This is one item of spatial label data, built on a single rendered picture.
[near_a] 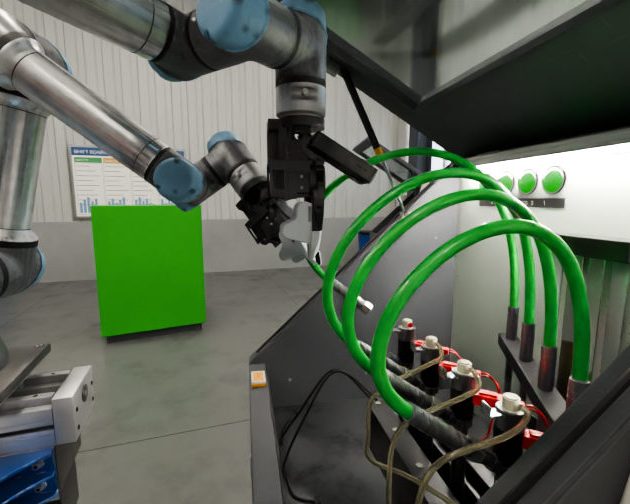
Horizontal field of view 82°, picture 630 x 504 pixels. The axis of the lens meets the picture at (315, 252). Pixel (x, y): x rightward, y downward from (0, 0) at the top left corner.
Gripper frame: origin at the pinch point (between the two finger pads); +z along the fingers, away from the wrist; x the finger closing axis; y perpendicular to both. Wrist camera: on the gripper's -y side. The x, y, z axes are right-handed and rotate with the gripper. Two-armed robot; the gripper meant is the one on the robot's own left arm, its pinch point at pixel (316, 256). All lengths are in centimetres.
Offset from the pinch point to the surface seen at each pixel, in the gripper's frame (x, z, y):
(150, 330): -204, -129, 242
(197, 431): -112, -7, 154
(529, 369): 0.0, 35.0, -15.8
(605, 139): 0.0, 15.9, -44.9
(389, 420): -0.3, 30.3, 6.8
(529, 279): 0.6, 25.1, -24.4
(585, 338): 17.2, 31.8, -22.5
